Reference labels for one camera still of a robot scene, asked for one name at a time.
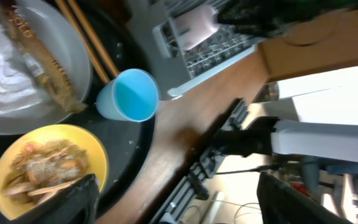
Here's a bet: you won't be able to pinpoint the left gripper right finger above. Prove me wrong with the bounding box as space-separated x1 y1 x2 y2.
257 172 351 224

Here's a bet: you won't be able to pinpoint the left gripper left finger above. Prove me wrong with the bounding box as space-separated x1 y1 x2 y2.
11 174 99 224

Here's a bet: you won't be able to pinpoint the food scraps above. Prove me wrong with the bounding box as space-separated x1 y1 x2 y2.
2 139 90 205

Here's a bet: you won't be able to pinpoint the yellow bowl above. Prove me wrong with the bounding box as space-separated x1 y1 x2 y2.
0 124 109 220

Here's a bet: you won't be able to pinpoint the blue cup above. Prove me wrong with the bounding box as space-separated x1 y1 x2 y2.
95 68 160 123

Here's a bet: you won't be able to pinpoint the white tissue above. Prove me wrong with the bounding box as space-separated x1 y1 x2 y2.
0 24 47 116

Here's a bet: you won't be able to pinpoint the brown snack wrapper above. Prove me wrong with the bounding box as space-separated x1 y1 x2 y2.
0 0 86 113

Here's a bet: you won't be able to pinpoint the pink cup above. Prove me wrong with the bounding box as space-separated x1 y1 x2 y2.
173 5 219 51

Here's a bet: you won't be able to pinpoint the wooden chopstick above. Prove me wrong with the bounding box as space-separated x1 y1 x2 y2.
67 0 120 83
53 0 111 85

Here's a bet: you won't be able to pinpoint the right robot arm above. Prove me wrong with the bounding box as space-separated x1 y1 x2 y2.
217 0 358 38

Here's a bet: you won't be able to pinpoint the grey dishwasher rack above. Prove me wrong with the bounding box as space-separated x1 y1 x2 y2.
125 0 261 100

